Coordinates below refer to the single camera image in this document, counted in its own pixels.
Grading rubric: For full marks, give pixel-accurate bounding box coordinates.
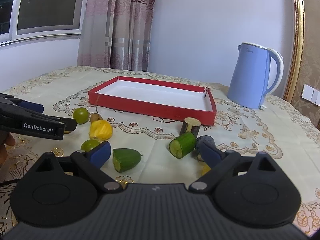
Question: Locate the green round fruit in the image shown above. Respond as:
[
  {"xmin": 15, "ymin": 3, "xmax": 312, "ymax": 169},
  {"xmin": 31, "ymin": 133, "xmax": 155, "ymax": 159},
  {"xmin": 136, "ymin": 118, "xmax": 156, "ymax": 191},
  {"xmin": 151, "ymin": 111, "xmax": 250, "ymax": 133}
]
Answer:
[
  {"xmin": 73, "ymin": 107, "xmax": 89, "ymax": 125},
  {"xmin": 80, "ymin": 139, "xmax": 100, "ymax": 152}
]

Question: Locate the brown longan fruit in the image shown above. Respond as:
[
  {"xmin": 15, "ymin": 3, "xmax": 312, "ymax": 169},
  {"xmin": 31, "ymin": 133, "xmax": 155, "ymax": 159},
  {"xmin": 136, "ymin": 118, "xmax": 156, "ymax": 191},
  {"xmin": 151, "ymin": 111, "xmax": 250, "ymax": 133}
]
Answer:
[{"xmin": 90, "ymin": 97, "xmax": 103, "ymax": 123}]

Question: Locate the yellow ridged fruit piece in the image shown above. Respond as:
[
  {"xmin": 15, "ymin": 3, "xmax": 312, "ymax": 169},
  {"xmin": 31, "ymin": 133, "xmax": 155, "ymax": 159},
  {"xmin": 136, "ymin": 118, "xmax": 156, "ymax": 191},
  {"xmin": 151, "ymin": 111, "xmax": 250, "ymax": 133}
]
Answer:
[{"xmin": 89, "ymin": 120, "xmax": 113, "ymax": 141}]

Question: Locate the pointed green cucumber piece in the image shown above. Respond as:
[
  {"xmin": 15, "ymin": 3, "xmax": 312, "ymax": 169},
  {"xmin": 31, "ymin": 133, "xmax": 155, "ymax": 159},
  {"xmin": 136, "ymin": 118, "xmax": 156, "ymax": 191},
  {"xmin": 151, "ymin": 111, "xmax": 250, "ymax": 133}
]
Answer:
[{"xmin": 112, "ymin": 148, "xmax": 142, "ymax": 173}]

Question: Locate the small yellow fruit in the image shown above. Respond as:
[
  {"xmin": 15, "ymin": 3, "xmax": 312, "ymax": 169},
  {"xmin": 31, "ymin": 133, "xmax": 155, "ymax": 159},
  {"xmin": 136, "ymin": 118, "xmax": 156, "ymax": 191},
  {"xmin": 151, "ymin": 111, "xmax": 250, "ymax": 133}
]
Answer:
[{"xmin": 201, "ymin": 164, "xmax": 211, "ymax": 176}]

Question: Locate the person's left hand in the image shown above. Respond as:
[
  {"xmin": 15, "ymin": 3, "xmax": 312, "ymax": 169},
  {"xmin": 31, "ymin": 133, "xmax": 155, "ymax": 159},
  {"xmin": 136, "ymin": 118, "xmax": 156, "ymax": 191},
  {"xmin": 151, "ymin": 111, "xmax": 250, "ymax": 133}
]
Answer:
[{"xmin": 0, "ymin": 131, "xmax": 15, "ymax": 165}]

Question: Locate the cream embroidered tablecloth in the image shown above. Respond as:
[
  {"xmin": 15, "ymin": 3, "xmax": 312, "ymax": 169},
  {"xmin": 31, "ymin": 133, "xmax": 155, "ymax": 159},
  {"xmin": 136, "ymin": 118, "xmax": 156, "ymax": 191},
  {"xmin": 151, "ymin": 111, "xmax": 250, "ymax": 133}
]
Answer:
[{"xmin": 2, "ymin": 66, "xmax": 319, "ymax": 235}]

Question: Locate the red shallow tray box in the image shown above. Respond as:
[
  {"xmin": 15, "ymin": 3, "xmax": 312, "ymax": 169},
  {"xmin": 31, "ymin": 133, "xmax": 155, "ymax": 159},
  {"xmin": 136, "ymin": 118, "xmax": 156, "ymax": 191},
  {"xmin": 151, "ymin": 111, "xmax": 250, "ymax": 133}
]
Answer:
[{"xmin": 88, "ymin": 76, "xmax": 217, "ymax": 126}]

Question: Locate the light blue electric kettle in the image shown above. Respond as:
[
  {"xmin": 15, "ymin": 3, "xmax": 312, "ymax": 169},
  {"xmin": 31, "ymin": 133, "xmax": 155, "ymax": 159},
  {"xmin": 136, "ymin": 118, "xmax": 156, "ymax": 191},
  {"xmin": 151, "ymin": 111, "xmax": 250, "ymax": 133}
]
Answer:
[{"xmin": 227, "ymin": 42, "xmax": 284, "ymax": 109}]

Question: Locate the white framed window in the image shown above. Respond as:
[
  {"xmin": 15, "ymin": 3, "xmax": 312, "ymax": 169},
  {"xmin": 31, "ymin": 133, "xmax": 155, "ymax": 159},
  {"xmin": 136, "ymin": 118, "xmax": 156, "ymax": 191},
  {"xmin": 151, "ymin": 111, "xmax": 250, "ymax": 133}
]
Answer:
[{"xmin": 1, "ymin": 0, "xmax": 86, "ymax": 44}]

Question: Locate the pink floral curtain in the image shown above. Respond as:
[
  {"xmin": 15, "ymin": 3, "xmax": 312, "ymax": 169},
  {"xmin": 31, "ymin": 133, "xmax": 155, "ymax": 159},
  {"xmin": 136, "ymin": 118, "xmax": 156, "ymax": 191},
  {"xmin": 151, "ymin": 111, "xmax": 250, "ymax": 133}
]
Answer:
[{"xmin": 78, "ymin": 0, "xmax": 156, "ymax": 72}]

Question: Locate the gold framed mirror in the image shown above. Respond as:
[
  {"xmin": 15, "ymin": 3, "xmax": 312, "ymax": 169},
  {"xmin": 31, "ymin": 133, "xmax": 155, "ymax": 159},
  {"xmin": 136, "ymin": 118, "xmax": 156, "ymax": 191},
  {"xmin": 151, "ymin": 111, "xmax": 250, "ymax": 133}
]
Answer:
[{"xmin": 283, "ymin": 0, "xmax": 305, "ymax": 103}]

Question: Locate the white wall switch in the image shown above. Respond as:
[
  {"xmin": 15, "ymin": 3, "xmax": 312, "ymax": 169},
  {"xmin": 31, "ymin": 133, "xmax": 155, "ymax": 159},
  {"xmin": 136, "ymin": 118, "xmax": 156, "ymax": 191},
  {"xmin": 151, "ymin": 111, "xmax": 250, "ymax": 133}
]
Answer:
[{"xmin": 302, "ymin": 84, "xmax": 320, "ymax": 106}]

